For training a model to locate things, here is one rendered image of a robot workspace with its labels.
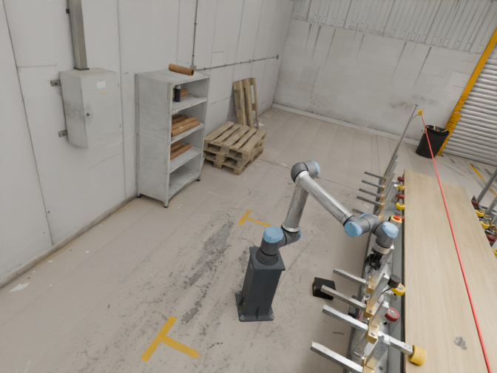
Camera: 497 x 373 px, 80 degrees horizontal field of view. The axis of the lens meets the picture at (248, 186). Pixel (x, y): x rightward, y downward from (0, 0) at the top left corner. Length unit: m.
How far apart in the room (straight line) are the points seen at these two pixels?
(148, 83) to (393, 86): 7.02
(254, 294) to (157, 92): 2.23
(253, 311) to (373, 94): 7.44
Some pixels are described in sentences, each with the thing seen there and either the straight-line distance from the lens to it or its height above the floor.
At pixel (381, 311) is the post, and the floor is 1.08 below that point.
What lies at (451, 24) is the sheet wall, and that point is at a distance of 9.27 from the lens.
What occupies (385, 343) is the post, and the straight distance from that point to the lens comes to 1.55.
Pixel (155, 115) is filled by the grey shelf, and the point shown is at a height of 1.17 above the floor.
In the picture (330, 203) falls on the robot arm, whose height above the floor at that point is 1.37.
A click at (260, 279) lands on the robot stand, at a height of 0.47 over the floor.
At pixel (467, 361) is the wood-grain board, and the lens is 2.14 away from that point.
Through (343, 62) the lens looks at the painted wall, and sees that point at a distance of 9.11.
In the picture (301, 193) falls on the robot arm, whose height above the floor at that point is 1.22.
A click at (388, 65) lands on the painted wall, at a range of 9.11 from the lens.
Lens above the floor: 2.25
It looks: 29 degrees down
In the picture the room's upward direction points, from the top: 11 degrees clockwise
